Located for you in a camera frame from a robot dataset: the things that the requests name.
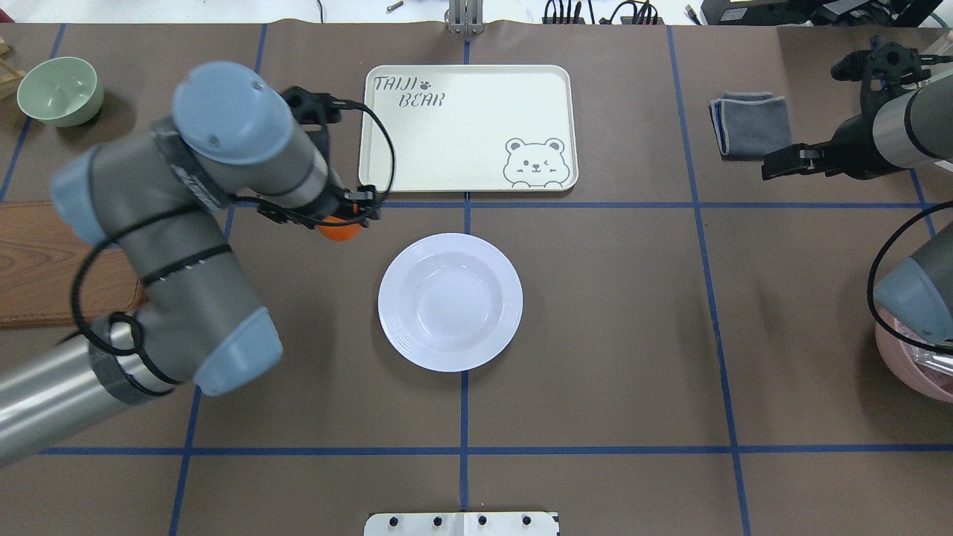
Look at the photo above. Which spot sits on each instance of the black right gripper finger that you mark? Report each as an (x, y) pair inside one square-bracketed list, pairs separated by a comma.
[(788, 161)]

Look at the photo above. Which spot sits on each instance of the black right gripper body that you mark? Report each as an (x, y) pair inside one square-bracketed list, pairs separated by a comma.
[(851, 147)]

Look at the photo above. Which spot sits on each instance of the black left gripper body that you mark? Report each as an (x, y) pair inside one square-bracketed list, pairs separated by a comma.
[(336, 202)]

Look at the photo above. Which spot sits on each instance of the orange fruit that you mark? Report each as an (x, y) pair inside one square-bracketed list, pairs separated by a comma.
[(339, 229)]

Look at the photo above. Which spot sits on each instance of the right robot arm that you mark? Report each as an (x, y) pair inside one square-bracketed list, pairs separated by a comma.
[(913, 301)]

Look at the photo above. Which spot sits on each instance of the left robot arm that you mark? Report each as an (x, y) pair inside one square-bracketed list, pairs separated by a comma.
[(161, 300)]

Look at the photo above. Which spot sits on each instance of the cream bear print tray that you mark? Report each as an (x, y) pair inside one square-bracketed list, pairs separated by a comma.
[(469, 128)]

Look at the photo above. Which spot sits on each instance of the folded grey cloth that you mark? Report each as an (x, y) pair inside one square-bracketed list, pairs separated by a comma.
[(750, 125)]

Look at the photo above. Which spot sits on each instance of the white round plate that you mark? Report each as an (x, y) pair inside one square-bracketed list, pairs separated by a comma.
[(450, 302)]

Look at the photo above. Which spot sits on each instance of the metal scoop in bowl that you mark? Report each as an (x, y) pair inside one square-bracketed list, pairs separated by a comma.
[(938, 362)]

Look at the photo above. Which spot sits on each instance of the pink bowl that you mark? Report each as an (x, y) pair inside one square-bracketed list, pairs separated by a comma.
[(902, 360)]

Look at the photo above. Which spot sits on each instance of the light green bowl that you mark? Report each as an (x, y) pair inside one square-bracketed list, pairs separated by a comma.
[(62, 92)]

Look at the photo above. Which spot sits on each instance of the wooden cutting board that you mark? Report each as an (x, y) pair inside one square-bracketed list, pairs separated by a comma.
[(40, 256)]

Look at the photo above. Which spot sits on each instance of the wooden cup rack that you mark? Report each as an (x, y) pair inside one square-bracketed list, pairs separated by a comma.
[(11, 77)]

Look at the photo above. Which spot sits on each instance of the aluminium camera post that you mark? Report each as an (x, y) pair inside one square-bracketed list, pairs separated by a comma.
[(465, 17)]

